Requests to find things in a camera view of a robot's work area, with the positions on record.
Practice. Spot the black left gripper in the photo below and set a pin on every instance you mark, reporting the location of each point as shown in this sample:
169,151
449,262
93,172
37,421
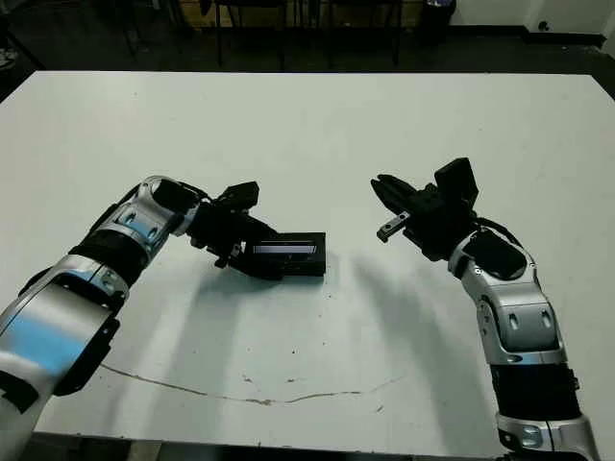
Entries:
216,225

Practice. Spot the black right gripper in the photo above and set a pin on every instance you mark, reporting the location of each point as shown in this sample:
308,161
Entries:
437,225

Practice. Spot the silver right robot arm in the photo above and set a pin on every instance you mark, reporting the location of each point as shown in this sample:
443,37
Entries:
523,312

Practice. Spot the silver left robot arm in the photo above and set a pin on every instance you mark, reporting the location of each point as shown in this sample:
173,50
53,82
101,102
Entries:
62,307

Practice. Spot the small black floor bin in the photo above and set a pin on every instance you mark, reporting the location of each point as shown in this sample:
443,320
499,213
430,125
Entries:
437,24

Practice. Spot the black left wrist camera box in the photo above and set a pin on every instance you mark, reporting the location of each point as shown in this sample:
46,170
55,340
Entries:
240,194

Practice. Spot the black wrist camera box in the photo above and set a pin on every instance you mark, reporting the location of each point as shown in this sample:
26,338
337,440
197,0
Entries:
456,182
240,194

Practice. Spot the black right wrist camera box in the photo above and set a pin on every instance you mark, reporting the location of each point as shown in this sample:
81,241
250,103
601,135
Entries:
456,182

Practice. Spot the black round wall socket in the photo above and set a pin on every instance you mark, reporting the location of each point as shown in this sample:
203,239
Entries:
543,25

